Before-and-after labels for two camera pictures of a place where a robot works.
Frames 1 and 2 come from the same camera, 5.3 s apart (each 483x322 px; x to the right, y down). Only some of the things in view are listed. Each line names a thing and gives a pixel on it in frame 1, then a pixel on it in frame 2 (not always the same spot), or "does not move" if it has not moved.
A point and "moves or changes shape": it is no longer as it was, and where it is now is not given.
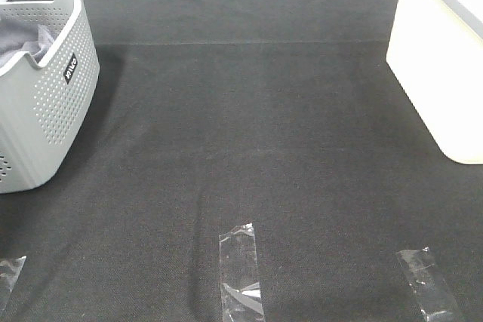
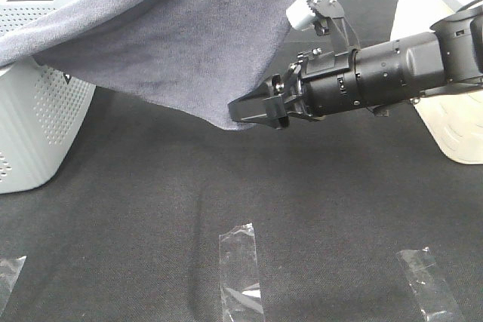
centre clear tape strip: (241, 299) does not move
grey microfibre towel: (19, 36) moves or changes shape
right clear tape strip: (434, 299) does not move
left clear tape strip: (10, 270) does not move
